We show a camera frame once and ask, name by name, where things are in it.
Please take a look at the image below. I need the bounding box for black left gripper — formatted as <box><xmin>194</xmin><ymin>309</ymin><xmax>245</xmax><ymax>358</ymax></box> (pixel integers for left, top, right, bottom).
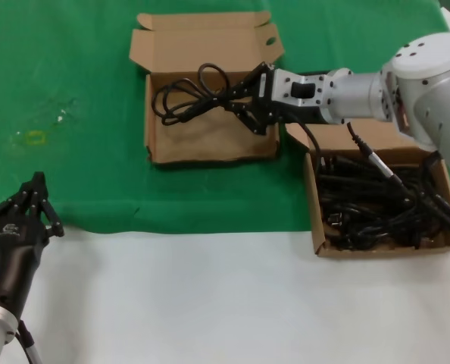
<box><xmin>0</xmin><ymin>171</ymin><xmax>65</xmax><ymax>320</ymax></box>

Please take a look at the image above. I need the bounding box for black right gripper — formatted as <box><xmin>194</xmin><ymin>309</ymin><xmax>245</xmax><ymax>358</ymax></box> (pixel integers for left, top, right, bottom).
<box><xmin>223</xmin><ymin>61</ymin><xmax>327</xmax><ymax>137</ymax></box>

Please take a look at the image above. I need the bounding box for brown open cardboard box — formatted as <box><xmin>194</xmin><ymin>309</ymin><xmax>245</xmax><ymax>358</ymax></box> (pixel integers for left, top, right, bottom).
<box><xmin>128</xmin><ymin>11</ymin><xmax>286</xmax><ymax>166</ymax></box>
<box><xmin>285</xmin><ymin>121</ymin><xmax>450</xmax><ymax>258</ymax></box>

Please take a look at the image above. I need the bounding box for green tablecloth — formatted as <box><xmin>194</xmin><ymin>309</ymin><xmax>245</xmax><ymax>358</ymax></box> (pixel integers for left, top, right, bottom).
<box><xmin>0</xmin><ymin>0</ymin><xmax>450</xmax><ymax>238</ymax></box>

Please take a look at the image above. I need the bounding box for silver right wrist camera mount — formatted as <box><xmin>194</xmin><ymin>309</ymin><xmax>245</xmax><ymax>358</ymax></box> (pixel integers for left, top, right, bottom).
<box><xmin>264</xmin><ymin>69</ymin><xmax>327</xmax><ymax>113</ymax></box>

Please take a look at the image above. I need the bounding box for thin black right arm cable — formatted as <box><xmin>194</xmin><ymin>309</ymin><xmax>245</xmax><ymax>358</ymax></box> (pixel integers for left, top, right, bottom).
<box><xmin>281</xmin><ymin>111</ymin><xmax>324</xmax><ymax>162</ymax></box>

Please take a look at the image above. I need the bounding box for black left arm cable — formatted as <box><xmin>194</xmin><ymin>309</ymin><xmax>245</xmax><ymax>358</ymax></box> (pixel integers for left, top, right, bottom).
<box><xmin>15</xmin><ymin>320</ymin><xmax>43</xmax><ymax>364</ymax></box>

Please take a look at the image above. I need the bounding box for black power cable pile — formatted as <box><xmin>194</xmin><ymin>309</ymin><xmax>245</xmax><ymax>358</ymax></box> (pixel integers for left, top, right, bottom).
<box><xmin>317</xmin><ymin>151</ymin><xmax>450</xmax><ymax>252</ymax></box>

